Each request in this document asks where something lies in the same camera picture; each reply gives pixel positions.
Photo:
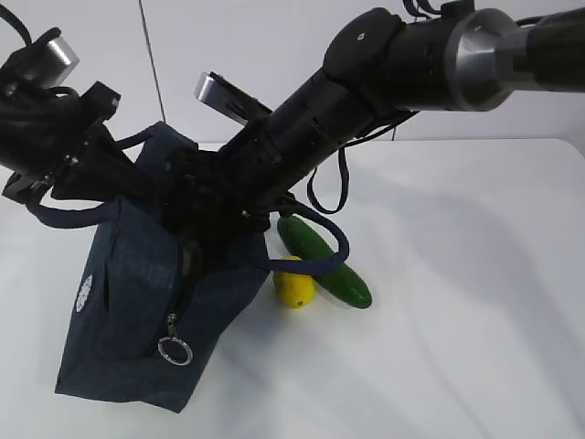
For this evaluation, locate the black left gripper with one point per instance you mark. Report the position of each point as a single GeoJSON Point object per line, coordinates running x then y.
{"type": "Point", "coordinates": [56, 138]}

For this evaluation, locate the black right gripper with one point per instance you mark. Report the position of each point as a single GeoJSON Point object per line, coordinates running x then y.
{"type": "Point", "coordinates": [202, 201]}

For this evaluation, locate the green cucumber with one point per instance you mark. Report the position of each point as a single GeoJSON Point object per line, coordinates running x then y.
{"type": "Point", "coordinates": [342, 282]}

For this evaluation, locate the dark blue fabric lunch bag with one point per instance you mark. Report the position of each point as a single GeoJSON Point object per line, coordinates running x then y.
{"type": "Point", "coordinates": [151, 304]}

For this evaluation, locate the yellow lemon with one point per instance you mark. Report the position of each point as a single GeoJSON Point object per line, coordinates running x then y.
{"type": "Point", "coordinates": [294, 290]}

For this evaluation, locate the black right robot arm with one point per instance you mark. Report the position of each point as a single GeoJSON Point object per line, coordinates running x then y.
{"type": "Point", "coordinates": [378, 72]}

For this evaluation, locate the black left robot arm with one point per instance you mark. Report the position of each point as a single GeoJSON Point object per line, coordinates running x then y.
{"type": "Point", "coordinates": [54, 139]}

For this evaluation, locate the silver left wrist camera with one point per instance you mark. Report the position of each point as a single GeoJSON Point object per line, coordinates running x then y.
{"type": "Point", "coordinates": [47, 62]}

